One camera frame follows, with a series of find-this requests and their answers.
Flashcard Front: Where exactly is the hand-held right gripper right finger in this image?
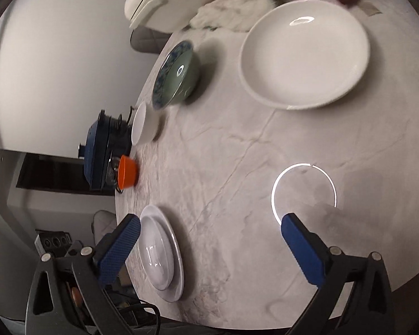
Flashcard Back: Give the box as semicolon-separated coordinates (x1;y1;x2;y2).
280;213;395;335

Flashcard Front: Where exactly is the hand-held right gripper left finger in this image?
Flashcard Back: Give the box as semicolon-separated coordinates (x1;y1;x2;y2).
25;214;142;335

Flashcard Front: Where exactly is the small white plate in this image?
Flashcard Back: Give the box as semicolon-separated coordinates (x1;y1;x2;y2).
139;213;175;291

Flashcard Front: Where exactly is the medium white plate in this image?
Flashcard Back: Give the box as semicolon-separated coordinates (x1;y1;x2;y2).
139;205;185;302

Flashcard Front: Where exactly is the small orange bowl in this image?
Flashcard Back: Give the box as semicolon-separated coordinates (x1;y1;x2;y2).
118;155;138;188

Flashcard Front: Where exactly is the white bowl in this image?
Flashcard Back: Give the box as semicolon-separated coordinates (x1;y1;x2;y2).
131;103;162;146

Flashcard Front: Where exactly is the dark patterned plate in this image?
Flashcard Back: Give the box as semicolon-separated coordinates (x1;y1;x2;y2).
152;40;200;109

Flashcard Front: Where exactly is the large white plate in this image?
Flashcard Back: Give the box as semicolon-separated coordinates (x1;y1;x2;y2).
240;0;371;110

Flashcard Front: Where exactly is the grey chair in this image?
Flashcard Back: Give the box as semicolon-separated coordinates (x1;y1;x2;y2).
130;28;173;54
92;210;119;248

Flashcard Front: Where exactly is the blue and black object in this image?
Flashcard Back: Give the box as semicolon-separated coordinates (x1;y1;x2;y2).
77;110;133;193

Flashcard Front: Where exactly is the white rag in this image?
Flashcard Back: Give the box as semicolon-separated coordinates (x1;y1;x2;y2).
189;0;276;32

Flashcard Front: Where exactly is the black wall panel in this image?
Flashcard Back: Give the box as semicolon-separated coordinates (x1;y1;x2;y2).
16;154;116;196

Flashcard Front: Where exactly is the black cable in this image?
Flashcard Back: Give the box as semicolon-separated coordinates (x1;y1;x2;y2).
117;301;162;335

